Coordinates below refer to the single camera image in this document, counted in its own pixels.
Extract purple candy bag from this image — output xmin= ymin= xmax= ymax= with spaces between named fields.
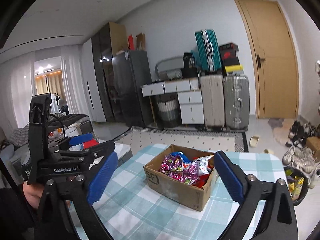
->
xmin=159 ymin=154 xmax=199 ymax=185

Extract blue Oreo cookie packet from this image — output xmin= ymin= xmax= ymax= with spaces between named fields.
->
xmin=170 ymin=151 xmax=192 ymax=164

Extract person left hand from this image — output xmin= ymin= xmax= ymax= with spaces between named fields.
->
xmin=22 ymin=181 xmax=44 ymax=210

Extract red paper box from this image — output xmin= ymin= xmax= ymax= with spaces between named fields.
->
xmin=82 ymin=139 xmax=99 ymax=150

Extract white side cabinet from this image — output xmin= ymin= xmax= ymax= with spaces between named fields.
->
xmin=93 ymin=139 xmax=133 ymax=167

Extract black trash bin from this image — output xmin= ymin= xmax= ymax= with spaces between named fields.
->
xmin=284 ymin=166 xmax=309 ymax=206

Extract teal checked tablecloth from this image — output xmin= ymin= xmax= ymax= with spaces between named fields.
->
xmin=68 ymin=143 xmax=286 ymax=240

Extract woven laundry basket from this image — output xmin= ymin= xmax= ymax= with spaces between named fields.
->
xmin=156 ymin=94 xmax=181 ymax=128

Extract black refrigerator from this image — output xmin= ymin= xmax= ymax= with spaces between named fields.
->
xmin=112 ymin=50 xmax=153 ymax=127

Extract brown SF cardboard box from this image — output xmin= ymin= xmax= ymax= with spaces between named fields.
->
xmin=143 ymin=144 xmax=218 ymax=211

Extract small cardboard box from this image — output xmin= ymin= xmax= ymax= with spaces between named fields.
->
xmin=306 ymin=137 xmax=320 ymax=160

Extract red white snack packet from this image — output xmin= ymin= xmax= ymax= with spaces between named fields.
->
xmin=193 ymin=155 xmax=214 ymax=176

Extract white drawer desk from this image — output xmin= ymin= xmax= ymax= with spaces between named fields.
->
xmin=141 ymin=77 xmax=204 ymax=125

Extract beige suitcase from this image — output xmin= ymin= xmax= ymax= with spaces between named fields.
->
xmin=200 ymin=75 xmax=225 ymax=129

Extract silver suitcase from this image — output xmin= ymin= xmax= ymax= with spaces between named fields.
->
xmin=223 ymin=74 xmax=250 ymax=131

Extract wooden door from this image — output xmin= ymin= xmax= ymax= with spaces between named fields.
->
xmin=235 ymin=0 xmax=299 ymax=119

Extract teal suitcase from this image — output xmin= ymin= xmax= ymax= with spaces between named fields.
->
xmin=195 ymin=29 xmax=222 ymax=72

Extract stacked shoe boxes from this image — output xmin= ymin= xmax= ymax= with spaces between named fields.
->
xmin=219 ymin=43 xmax=244 ymax=75

